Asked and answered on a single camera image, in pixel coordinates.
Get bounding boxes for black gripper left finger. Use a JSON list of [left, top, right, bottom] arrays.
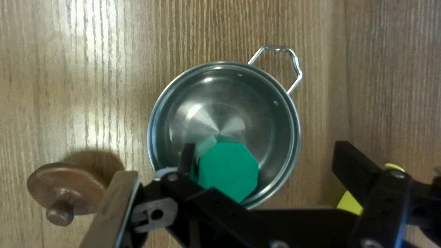
[[145, 142, 218, 218]]

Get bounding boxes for brown wooden spinning top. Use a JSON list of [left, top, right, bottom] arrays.
[[27, 162, 109, 228]]

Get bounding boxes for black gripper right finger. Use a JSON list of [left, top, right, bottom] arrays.
[[333, 140, 411, 232]]

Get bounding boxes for small metal pot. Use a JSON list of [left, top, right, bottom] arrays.
[[147, 45, 305, 211]]

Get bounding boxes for green octagonal block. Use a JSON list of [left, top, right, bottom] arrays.
[[192, 134, 261, 204]]

